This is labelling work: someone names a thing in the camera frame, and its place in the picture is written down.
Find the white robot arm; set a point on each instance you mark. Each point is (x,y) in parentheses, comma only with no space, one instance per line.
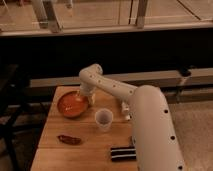
(154,136)

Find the red chili pepper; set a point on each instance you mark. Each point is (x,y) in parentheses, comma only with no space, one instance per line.
(69,140)

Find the white plastic bottle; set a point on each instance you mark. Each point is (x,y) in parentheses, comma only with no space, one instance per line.
(125,110)

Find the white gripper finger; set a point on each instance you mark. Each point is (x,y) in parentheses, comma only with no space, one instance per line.
(78,96)

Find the orange ceramic bowl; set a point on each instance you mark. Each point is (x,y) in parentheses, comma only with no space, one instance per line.
(69,107)

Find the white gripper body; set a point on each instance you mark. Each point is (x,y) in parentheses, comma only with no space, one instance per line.
(91,99)

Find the black white striped block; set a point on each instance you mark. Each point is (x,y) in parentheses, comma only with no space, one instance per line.
(123,153)

